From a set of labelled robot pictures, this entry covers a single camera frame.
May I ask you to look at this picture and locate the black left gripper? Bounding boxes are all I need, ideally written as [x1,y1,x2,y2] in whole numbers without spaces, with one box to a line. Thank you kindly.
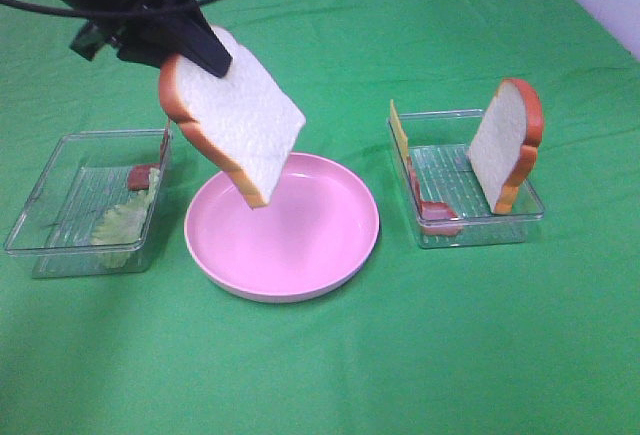
[99,0,233,78]

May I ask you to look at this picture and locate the toy bread slice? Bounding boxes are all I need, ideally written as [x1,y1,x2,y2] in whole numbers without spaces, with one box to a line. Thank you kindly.
[158,25,306,208]
[467,78,545,215]

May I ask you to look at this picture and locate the toy bacon strip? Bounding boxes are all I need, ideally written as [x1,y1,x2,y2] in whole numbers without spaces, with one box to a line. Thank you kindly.
[127,120,171,191]
[405,156,462,237]

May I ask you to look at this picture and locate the toy lettuce leaf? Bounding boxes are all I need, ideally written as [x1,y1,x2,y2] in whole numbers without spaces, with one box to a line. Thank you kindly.
[90,169,160,245]

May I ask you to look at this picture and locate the yellow toy cheese slice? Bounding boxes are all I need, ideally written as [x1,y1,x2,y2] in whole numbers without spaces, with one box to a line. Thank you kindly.
[389,100,409,164]

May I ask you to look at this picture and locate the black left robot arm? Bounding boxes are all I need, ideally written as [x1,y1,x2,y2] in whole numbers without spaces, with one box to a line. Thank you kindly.
[1,0,232,78]

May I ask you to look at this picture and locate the left clear plastic tray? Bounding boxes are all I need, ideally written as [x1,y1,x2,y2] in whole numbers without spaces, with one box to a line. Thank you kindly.
[4,128,172,279]

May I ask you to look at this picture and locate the clear plastic tray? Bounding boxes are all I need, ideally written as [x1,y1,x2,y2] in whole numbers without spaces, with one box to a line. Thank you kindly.
[387,109,544,249]
[4,128,172,279]

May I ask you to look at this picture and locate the pink round plate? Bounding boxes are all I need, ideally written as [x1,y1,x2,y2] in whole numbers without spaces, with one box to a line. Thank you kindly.
[184,153,380,303]

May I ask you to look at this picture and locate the right clear plastic tray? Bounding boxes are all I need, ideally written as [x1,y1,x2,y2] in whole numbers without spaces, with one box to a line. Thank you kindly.
[387,109,544,249]

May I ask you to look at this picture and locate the green tablecloth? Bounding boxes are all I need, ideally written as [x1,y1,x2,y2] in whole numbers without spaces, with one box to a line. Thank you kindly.
[1,0,639,434]

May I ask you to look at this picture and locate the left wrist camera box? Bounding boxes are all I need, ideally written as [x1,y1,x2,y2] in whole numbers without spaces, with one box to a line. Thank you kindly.
[70,21,114,61]

